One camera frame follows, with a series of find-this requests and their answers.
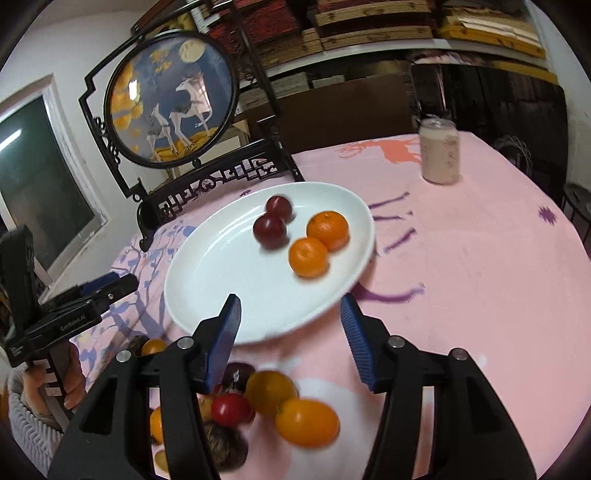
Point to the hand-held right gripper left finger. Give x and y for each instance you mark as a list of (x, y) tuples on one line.
[(224, 341)]

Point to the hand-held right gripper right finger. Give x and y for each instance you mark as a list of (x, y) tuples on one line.
[(358, 341)]

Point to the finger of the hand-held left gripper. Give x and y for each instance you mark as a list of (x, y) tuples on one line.
[(117, 288), (99, 281)]

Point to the dark red plum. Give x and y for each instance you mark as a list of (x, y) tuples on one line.
[(279, 207), (270, 230), (240, 371)]

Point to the dark brown water chestnut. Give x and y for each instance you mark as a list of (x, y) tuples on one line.
[(226, 443), (136, 345)]

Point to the white oval plate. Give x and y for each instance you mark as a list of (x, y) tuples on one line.
[(217, 277)]

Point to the orange kumquat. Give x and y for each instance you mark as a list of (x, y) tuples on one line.
[(307, 422), (270, 392), (153, 346), (156, 422)]

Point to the red cherry tomato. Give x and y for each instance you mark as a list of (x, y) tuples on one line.
[(231, 410)]

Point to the tan longan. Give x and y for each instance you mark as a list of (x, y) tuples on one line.
[(161, 459)]

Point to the person's left forearm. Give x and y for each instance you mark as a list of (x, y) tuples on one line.
[(27, 429)]

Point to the person's left hand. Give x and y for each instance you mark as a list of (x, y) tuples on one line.
[(76, 378)]

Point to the mandarin orange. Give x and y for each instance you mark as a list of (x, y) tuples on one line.
[(309, 256), (328, 228)]

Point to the pink printed tablecloth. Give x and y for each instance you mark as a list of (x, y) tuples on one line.
[(461, 277)]

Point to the pale pink drink can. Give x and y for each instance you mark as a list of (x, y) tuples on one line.
[(441, 152)]

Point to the round deer picture screen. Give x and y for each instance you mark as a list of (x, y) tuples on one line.
[(184, 69)]

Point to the brown wooden cabinet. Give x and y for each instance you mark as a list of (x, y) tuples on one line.
[(346, 110)]

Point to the dark round stool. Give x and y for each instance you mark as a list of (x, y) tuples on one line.
[(575, 198)]

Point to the pink bundled cloth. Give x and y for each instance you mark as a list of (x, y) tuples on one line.
[(436, 58)]

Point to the white shelf unit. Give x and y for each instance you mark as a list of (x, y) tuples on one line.
[(392, 45)]

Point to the stack of woven mat boxes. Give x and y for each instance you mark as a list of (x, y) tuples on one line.
[(351, 27)]

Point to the stack of yellow flat boxes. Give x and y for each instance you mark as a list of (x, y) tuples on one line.
[(489, 27)]

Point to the glass window white frame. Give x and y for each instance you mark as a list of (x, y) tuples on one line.
[(37, 184)]

